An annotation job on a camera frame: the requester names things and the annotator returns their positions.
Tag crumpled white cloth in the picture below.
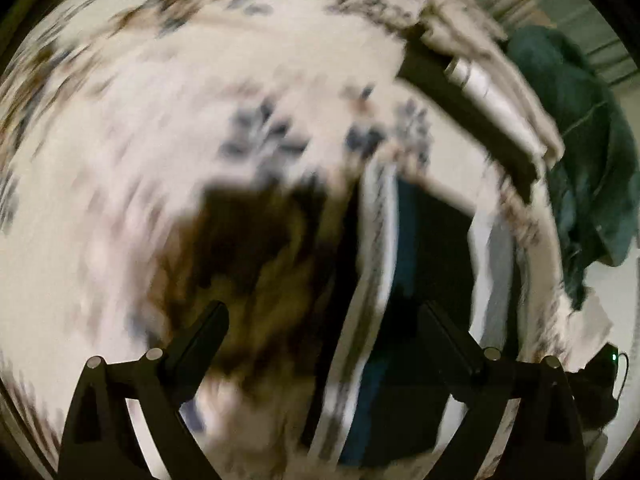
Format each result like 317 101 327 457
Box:
565 290 613 371

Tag striped knit sweater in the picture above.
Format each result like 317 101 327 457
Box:
305 160 521 471

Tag grey-green curtain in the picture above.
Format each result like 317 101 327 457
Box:
475 0 640 91

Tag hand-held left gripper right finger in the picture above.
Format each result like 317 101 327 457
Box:
417 302 587 480

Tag floral bedspread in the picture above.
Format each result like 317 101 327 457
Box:
0 0 616 480

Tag dark green plush blanket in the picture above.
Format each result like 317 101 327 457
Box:
505 25 640 311

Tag folded white garment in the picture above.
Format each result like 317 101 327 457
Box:
442 55 548 161

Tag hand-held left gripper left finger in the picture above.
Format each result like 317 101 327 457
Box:
57 301 230 480

